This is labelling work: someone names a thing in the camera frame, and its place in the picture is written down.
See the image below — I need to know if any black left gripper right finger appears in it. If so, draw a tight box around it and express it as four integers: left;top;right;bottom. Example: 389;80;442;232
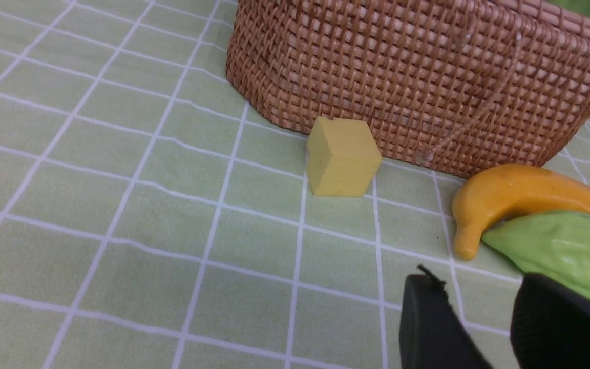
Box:
510;273;590;368

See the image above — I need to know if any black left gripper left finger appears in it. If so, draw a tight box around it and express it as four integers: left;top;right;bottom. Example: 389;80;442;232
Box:
399;265;492;368

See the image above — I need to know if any green bitter gourd toy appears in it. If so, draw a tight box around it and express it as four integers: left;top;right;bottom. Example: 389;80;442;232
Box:
481;211;590;299

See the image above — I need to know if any yellow plastic banana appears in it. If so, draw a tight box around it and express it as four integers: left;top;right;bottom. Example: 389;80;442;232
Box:
452;164;590;261

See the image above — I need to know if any yellow foam cube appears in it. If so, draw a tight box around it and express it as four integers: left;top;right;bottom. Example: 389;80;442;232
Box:
306;116;382;198

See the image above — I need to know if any woven wicker basket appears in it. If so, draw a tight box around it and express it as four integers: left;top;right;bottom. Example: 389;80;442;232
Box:
226;1;590;178

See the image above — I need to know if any checkered green tablecloth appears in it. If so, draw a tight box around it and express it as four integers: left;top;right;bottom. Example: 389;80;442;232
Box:
0;0;590;369

